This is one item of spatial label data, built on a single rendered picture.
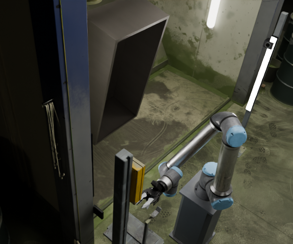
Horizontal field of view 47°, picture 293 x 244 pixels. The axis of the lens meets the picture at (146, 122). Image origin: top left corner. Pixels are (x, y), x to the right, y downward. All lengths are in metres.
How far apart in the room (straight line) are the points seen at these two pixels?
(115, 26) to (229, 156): 1.17
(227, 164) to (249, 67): 2.45
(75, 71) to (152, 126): 2.41
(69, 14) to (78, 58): 0.23
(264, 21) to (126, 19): 2.04
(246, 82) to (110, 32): 2.54
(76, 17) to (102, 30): 0.80
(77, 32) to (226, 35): 3.01
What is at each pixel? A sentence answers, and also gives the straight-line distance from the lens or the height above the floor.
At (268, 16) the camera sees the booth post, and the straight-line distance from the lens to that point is 4.15.
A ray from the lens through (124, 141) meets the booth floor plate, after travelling 3.80.
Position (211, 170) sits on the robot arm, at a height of 0.91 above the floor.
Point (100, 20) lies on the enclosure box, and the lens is 2.48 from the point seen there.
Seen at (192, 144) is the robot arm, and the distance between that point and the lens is 2.16.
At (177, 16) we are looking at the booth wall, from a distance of 4.76.
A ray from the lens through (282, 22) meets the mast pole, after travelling 3.20.
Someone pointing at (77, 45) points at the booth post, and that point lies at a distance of 1.66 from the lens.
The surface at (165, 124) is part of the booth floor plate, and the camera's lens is 4.08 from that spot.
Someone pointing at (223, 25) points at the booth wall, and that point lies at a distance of 4.42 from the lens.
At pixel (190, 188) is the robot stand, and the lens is 2.68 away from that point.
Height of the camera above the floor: 2.71
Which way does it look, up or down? 41 degrees down
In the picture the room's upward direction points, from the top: 6 degrees clockwise
